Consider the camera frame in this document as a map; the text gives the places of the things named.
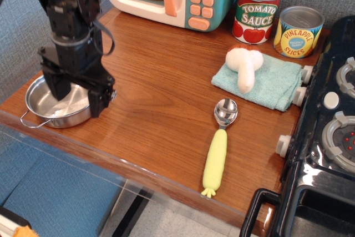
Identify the teal folded cloth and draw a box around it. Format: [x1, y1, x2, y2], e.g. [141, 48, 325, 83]
[211, 54, 303, 112]

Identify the small stainless steel pot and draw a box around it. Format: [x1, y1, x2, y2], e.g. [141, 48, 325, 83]
[20, 76, 91, 129]

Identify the spoon with yellow-green handle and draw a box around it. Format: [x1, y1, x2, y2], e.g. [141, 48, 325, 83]
[201, 98, 238, 198]

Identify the plush white mushroom toy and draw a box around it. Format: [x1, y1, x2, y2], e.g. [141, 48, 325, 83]
[225, 44, 263, 94]

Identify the orange fuzzy object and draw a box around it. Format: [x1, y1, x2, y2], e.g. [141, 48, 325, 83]
[13, 226, 39, 237]

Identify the pineapple slices can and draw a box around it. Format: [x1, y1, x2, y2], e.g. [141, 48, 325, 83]
[273, 6, 324, 59]

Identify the black table leg base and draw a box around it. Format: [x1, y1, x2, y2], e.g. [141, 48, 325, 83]
[112, 188, 153, 236]

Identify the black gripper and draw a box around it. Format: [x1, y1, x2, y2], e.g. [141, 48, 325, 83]
[38, 33, 115, 118]

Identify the tomato sauce can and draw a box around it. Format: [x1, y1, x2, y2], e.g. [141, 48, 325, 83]
[232, 0, 281, 44]

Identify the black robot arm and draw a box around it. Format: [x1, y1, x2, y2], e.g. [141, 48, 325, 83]
[38, 0, 116, 118]

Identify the black toy stove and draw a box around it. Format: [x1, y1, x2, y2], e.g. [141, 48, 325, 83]
[240, 16, 354, 236]

